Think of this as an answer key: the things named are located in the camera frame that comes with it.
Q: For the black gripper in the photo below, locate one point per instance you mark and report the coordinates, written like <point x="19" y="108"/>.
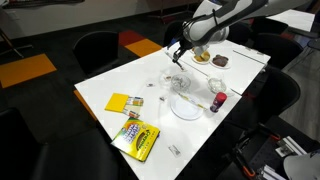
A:
<point x="185" y="43"/>

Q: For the black and white marker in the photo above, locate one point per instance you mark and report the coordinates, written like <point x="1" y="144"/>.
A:
<point x="180" y="66"/>

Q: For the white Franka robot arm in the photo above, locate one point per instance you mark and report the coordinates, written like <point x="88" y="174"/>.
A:
<point x="213" y="30"/>

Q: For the white plate with tan bread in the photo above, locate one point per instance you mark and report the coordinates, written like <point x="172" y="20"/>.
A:
<point x="201" y="62"/>

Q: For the white plate with dark bread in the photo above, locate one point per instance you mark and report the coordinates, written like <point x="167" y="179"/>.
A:
<point x="215" y="66"/>

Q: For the yellow and white marker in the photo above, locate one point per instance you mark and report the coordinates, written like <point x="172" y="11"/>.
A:
<point x="193" y="102"/>

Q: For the empty white round plate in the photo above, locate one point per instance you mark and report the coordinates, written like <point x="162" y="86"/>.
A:
<point x="185" y="111"/>

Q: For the small marker pack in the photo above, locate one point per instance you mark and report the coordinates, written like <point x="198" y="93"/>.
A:
<point x="131" y="113"/>
<point x="135" y="101"/>

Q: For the yellow Crayola marker box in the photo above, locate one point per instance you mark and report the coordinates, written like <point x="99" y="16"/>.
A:
<point x="135" y="140"/>

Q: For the tan bread roll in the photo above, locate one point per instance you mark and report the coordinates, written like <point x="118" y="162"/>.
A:
<point x="205" y="56"/>
<point x="198" y="59"/>

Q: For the black office chair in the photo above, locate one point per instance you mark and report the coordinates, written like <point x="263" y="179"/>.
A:
<point x="268" y="25"/>
<point x="241" y="33"/>
<point x="171" y="33"/>
<point x="96" y="50"/>
<point x="276" y="93"/>
<point x="83" y="156"/>
<point x="276" y="50"/>
<point x="16" y="146"/>

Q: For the small candy wrapper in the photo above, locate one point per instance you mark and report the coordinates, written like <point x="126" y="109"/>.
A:
<point x="150" y="85"/>
<point x="162" y="98"/>
<point x="174" y="150"/>
<point x="167" y="78"/>

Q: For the glass bowl with wrappers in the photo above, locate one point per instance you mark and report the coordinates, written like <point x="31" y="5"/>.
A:
<point x="180" y="83"/>

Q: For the dark brown bread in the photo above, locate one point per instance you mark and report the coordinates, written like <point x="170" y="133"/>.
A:
<point x="220" y="60"/>

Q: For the empty clear glass bowl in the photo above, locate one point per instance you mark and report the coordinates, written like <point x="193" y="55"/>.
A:
<point x="216" y="86"/>

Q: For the red lid spice bottle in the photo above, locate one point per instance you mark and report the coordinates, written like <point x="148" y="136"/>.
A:
<point x="218" y="101"/>

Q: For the black orange clamp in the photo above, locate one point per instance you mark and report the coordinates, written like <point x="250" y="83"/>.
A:
<point x="245" y="165"/>
<point x="270" y="132"/>

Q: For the white rounded housing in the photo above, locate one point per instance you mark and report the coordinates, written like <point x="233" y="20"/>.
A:
<point x="301" y="166"/>

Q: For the silver metal bracket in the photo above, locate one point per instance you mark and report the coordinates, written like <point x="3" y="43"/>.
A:
<point x="290" y="146"/>

